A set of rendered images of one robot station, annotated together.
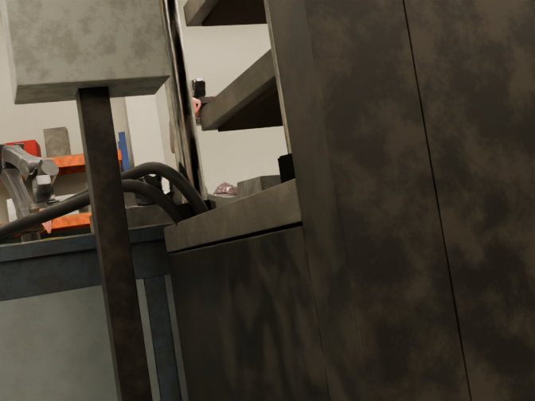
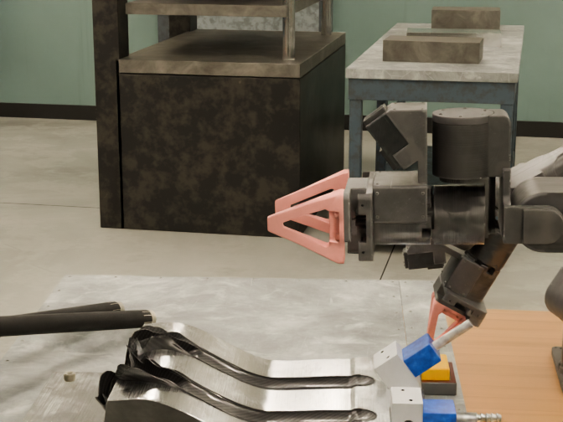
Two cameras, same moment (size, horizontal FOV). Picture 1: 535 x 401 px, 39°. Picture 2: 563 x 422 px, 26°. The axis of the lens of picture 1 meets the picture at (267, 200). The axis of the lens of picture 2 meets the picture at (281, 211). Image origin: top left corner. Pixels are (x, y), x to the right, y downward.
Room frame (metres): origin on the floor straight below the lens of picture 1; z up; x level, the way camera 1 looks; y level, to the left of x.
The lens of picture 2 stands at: (2.91, -0.91, 1.49)
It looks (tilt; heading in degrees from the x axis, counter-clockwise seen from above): 15 degrees down; 114
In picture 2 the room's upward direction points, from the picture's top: straight up
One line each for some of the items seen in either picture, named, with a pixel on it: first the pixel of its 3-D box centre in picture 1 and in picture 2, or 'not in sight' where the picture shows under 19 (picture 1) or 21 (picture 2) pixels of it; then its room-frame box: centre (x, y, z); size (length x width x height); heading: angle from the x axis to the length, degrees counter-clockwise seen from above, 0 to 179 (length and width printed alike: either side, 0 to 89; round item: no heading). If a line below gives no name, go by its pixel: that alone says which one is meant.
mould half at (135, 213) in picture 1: (144, 210); (224, 408); (2.27, 0.37, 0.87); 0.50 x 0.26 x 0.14; 21
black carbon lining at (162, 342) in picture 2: (144, 194); (235, 375); (2.29, 0.36, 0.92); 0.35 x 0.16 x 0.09; 21
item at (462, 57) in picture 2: not in sight; (445, 114); (1.26, 4.80, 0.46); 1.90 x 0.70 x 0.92; 102
